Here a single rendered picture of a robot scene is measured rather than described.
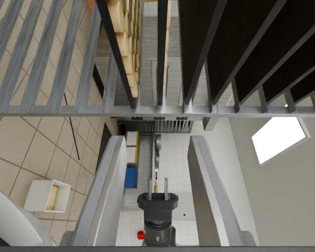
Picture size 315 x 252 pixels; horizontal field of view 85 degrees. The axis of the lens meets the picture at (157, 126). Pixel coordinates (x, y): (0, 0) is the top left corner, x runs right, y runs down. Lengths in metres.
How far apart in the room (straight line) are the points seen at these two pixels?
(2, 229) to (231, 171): 4.49
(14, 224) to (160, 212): 0.34
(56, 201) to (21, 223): 1.40
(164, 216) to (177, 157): 3.92
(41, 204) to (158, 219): 1.13
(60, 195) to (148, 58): 1.78
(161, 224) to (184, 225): 3.62
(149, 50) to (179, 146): 2.84
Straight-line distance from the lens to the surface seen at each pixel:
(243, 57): 0.44
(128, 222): 4.22
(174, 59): 2.36
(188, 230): 4.22
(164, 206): 0.55
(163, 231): 0.59
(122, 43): 0.40
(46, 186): 1.59
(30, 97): 0.75
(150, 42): 2.57
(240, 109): 0.62
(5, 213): 0.47
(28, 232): 0.45
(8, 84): 0.83
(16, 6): 1.11
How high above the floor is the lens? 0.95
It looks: level
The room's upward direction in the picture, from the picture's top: 90 degrees clockwise
